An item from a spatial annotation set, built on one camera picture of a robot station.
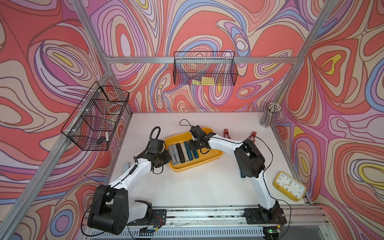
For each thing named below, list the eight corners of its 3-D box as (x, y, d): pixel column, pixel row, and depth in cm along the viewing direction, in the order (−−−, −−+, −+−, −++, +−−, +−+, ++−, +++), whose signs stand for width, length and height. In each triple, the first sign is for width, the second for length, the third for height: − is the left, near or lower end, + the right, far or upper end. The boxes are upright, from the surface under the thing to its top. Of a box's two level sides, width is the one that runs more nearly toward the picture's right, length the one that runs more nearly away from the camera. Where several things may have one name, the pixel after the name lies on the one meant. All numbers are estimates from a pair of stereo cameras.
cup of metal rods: (259, 129, 114) (270, 109, 98) (257, 122, 119) (267, 102, 103) (269, 129, 114) (282, 109, 98) (266, 122, 119) (278, 102, 103)
